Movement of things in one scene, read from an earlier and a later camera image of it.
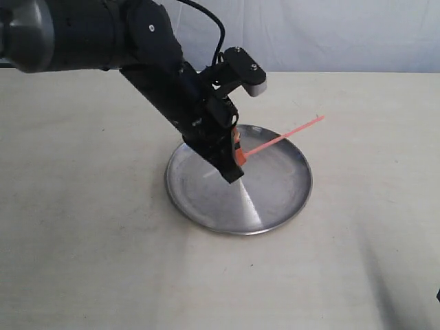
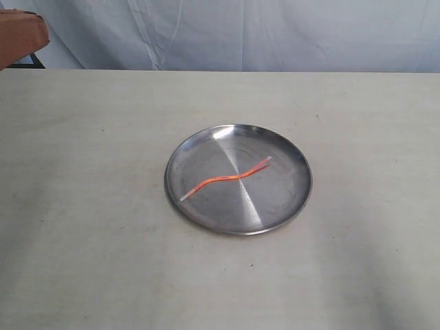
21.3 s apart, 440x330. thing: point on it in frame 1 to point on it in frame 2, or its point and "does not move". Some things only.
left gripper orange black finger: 221,156 to 21,33
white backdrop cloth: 313,36 does not move
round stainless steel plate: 275,187 does not move
